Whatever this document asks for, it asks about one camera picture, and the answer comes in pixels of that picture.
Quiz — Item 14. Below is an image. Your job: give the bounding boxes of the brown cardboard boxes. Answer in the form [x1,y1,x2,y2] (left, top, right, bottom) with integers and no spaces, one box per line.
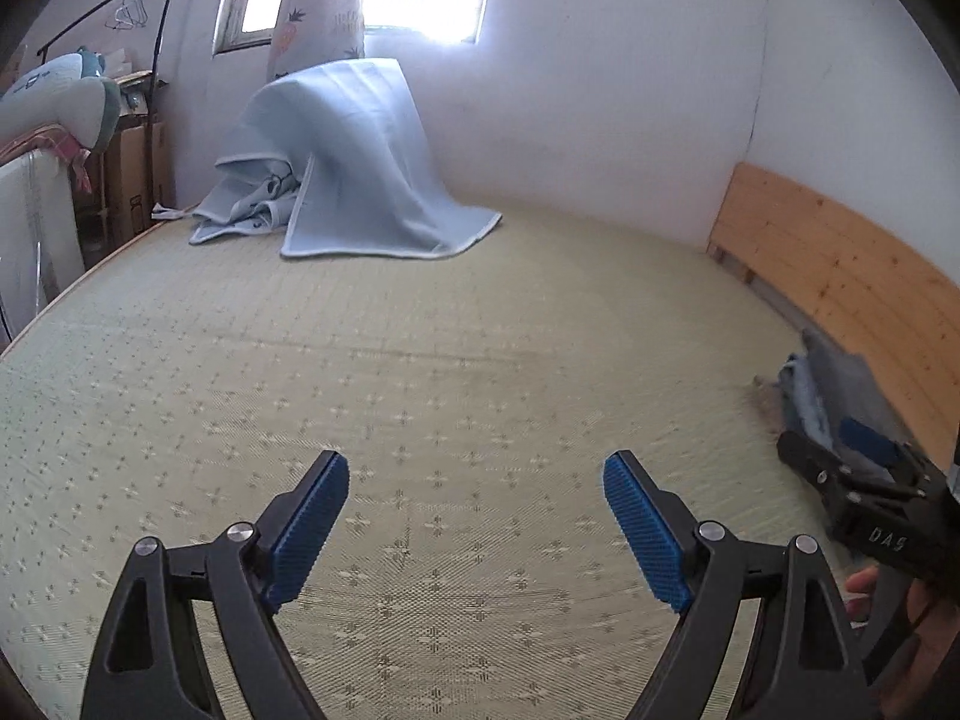
[75,71,173,248]

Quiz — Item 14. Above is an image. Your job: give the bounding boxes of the teal and white plush toy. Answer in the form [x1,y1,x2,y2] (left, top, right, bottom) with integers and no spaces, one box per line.
[0,51,121,158]

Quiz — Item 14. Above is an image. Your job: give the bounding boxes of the person's right hand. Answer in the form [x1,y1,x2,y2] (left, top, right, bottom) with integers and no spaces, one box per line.
[844,568,960,687]

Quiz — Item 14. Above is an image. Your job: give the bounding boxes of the white wire hanger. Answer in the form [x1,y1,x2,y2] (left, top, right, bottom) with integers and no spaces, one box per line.
[105,0,151,31]

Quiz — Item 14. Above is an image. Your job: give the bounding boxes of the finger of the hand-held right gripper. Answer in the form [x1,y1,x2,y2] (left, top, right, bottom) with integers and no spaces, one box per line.
[838,415,940,482]
[776,427,854,512]

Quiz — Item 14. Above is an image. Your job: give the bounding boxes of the wooden bed headboard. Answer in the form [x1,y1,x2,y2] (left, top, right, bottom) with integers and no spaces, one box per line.
[707,162,960,458]

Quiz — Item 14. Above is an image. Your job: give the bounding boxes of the pink plaid cloth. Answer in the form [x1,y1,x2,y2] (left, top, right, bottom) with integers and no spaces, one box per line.
[0,124,106,196]

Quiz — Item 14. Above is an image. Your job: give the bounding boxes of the white printed curtain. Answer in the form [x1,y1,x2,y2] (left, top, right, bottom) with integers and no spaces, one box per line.
[266,0,367,87]

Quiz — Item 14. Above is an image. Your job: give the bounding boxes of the light blue blanket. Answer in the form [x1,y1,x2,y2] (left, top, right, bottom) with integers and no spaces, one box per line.
[187,58,503,263]

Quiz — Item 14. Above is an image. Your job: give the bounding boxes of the brown cardboard box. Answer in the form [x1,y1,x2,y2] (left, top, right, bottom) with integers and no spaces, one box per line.
[105,120,170,235]

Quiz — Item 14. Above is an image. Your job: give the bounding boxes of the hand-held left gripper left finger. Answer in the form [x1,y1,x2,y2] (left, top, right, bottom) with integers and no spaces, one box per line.
[81,450,351,720]

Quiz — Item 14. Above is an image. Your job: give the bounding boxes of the grey printed t-shirt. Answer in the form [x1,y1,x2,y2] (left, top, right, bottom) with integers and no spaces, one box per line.
[799,328,912,477]

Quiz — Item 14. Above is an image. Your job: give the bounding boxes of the black metal clothes rack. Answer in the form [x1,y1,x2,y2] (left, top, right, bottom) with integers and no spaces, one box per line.
[37,0,203,205]

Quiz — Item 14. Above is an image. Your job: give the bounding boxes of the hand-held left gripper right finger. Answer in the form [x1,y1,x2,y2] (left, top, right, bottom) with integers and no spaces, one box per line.
[602,450,878,720]

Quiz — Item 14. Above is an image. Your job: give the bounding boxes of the folded light blue garment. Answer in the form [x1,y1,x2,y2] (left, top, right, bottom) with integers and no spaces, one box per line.
[776,356,833,443]

